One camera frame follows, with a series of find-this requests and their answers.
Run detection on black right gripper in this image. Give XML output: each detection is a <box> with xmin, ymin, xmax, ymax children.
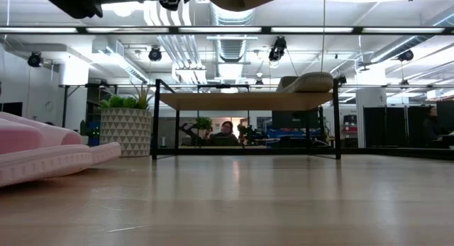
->
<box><xmin>37</xmin><ymin>0</ymin><xmax>206</xmax><ymax>19</ymax></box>

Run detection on pink slide sandal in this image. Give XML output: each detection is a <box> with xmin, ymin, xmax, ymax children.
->
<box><xmin>0</xmin><ymin>118</ymin><xmax>122</xmax><ymax>187</ymax></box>
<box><xmin>0</xmin><ymin>111</ymin><xmax>83</xmax><ymax>147</ymax></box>

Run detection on black overhead rig beam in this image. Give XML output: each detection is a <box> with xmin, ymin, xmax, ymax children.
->
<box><xmin>0</xmin><ymin>25</ymin><xmax>454</xmax><ymax>36</ymax></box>

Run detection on black ceiling spotlight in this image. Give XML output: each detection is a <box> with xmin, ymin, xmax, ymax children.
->
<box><xmin>27</xmin><ymin>51</ymin><xmax>44</xmax><ymax>69</ymax></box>
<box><xmin>267</xmin><ymin>35</ymin><xmax>288</xmax><ymax>62</ymax></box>
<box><xmin>397</xmin><ymin>49</ymin><xmax>415</xmax><ymax>63</ymax></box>
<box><xmin>148</xmin><ymin>46</ymin><xmax>163</xmax><ymax>62</ymax></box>

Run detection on green background plant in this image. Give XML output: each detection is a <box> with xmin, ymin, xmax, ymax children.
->
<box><xmin>194</xmin><ymin>116</ymin><xmax>214</xmax><ymax>132</ymax></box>

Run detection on succulent in patterned pot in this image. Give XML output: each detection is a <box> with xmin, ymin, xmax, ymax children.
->
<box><xmin>98</xmin><ymin>82</ymin><xmax>154</xmax><ymax>158</ymax></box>

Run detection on person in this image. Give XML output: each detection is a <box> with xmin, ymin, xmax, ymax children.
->
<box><xmin>421</xmin><ymin>105</ymin><xmax>444</xmax><ymax>148</ymax></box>
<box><xmin>206</xmin><ymin>120</ymin><xmax>241</xmax><ymax>147</ymax></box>

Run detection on blue crates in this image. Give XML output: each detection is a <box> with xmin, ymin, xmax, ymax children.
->
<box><xmin>265</xmin><ymin>128</ymin><xmax>320</xmax><ymax>140</ymax></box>

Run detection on black partition panels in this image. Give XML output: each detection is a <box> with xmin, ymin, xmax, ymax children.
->
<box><xmin>362</xmin><ymin>105</ymin><xmax>426</xmax><ymax>148</ymax></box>

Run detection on silver ventilation duct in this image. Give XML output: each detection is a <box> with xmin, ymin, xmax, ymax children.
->
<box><xmin>209</xmin><ymin>3</ymin><xmax>256</xmax><ymax>65</ymax></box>

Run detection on wooden shelf black metal frame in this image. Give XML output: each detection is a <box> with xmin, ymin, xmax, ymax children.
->
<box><xmin>151</xmin><ymin>78</ymin><xmax>343</xmax><ymax>161</ymax></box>

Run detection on black background table frame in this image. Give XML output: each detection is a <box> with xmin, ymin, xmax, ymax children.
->
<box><xmin>58</xmin><ymin>83</ymin><xmax>454</xmax><ymax>129</ymax></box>

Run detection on black wall monitor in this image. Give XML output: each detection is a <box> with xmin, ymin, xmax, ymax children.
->
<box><xmin>0</xmin><ymin>101</ymin><xmax>23</xmax><ymax>117</ymax></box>

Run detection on black aluminium rig frame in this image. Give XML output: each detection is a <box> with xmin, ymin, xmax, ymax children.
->
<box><xmin>155</xmin><ymin>147</ymin><xmax>454</xmax><ymax>160</ymax></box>

